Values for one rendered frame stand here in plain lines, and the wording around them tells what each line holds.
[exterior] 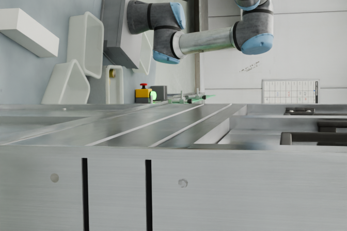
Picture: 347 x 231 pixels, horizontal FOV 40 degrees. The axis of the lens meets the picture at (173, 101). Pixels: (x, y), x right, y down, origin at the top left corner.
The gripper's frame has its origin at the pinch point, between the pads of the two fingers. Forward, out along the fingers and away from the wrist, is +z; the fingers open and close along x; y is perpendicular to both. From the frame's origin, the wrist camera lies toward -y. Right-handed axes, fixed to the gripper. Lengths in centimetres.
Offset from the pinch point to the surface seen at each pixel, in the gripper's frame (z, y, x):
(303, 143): -53, 61, 53
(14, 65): 30.2, 5.9, 34.9
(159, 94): 30, -130, 5
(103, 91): 25, -45, 27
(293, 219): -54, 79, 63
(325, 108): -56, 18, 37
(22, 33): 25.3, 13.4, 27.2
